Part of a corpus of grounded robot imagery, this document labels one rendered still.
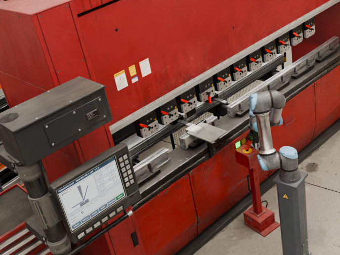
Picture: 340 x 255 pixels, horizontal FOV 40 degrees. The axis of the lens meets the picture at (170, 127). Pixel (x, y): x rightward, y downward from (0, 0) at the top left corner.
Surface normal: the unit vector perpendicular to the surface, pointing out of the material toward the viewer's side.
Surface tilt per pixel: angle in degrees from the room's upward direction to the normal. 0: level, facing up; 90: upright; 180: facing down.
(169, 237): 90
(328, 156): 0
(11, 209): 0
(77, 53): 90
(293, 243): 90
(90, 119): 90
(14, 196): 0
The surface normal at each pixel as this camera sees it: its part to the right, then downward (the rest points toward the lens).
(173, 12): 0.67, 0.25
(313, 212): -0.18, -0.85
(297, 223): 0.08, 0.48
